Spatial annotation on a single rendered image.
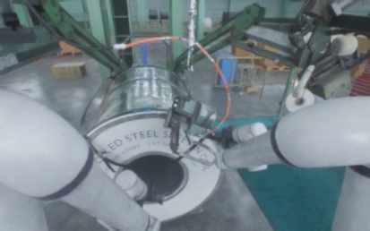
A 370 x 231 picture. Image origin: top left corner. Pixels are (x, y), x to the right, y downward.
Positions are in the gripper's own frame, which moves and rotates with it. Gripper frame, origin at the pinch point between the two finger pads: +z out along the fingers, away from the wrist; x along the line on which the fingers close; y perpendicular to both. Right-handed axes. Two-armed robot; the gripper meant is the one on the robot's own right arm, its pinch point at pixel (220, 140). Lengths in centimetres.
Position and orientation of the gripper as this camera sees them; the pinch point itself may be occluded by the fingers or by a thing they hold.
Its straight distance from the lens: 117.0
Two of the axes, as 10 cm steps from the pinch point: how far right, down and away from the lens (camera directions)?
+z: -3.9, 2.5, 8.9
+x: 2.3, -9.0, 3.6
